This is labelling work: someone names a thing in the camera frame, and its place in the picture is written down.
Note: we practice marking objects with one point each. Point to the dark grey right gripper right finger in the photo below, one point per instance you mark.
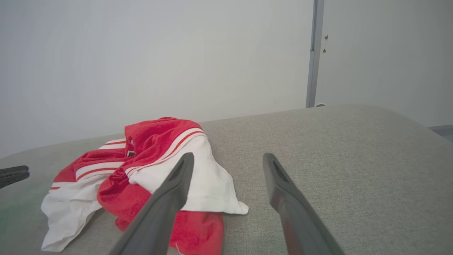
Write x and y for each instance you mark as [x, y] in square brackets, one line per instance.
[297, 219]

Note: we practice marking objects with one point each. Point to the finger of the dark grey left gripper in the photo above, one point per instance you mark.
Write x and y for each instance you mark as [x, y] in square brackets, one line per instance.
[12, 169]
[14, 177]

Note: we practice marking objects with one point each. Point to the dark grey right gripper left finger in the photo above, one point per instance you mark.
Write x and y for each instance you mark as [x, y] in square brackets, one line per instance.
[159, 212]

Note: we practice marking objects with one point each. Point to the red and white sports jersey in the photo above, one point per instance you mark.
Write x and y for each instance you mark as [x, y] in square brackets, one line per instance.
[152, 141]

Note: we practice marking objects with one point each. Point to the grey fabric sofa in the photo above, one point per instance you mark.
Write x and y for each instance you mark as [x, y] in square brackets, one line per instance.
[354, 159]

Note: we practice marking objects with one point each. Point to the grey metal frame strip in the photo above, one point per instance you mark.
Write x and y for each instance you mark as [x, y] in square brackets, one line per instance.
[315, 53]

